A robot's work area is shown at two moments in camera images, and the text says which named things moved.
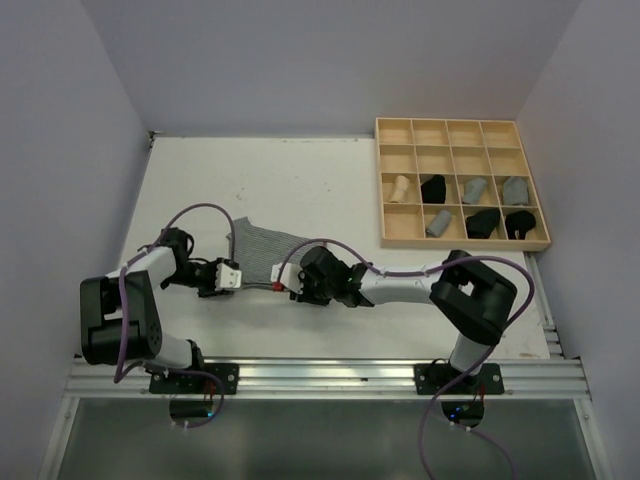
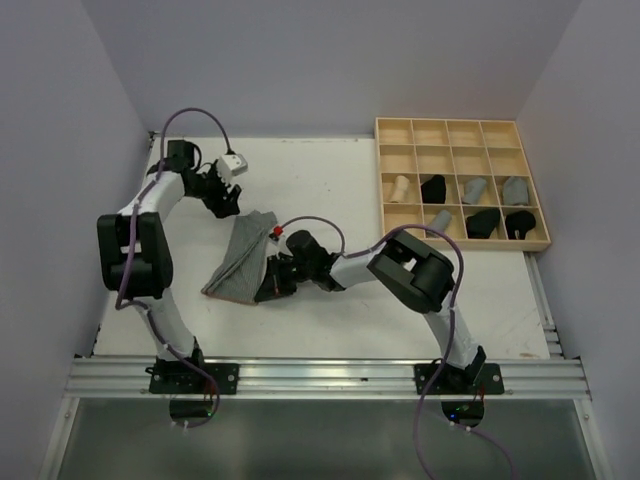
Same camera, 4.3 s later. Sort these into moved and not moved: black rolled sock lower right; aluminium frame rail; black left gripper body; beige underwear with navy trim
Moved: black left gripper body
Not moved: black rolled sock lower right; aluminium frame rail; beige underwear with navy trim
